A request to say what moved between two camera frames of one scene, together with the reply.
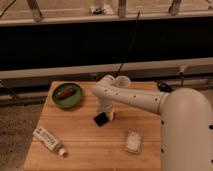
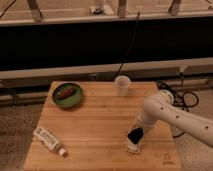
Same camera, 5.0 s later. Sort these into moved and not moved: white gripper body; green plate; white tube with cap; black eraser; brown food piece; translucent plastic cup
Moved: black eraser; white gripper body
Not moved: translucent plastic cup; white tube with cap; green plate; brown food piece
